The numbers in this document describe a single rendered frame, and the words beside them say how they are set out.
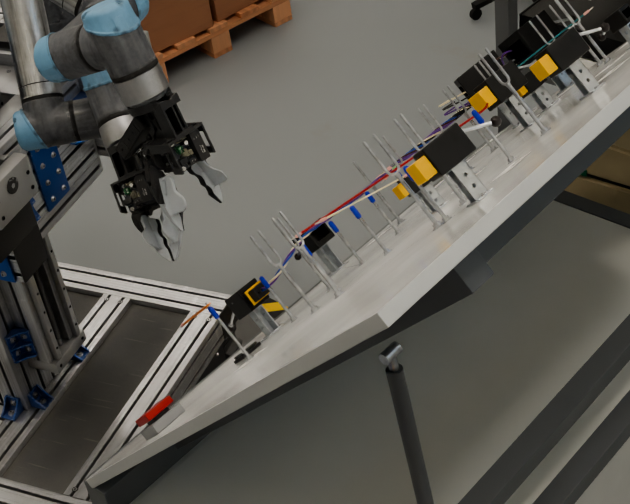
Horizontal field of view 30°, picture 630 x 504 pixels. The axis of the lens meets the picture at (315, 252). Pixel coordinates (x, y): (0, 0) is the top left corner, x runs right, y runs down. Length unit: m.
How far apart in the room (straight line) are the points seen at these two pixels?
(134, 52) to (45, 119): 0.43
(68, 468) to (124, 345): 0.43
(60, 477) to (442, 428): 1.19
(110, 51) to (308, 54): 3.07
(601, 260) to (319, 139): 2.03
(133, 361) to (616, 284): 1.39
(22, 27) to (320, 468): 0.93
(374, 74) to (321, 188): 0.74
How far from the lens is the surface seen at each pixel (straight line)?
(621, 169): 2.66
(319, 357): 1.22
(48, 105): 2.16
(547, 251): 2.43
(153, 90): 1.77
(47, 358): 3.03
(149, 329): 3.28
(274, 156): 4.21
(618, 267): 2.40
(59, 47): 1.83
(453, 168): 1.41
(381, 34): 4.87
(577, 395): 1.87
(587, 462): 2.04
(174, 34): 4.74
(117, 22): 1.75
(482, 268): 1.25
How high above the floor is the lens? 2.35
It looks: 39 degrees down
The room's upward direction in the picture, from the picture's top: 9 degrees counter-clockwise
